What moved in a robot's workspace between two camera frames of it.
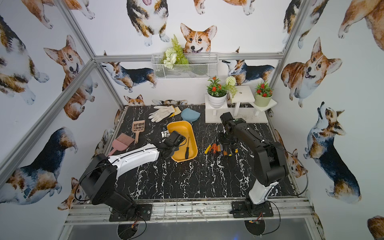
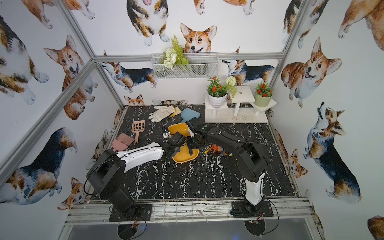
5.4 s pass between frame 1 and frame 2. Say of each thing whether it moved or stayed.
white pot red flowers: stayed
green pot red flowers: stayed
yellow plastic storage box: stayed
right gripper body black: moved
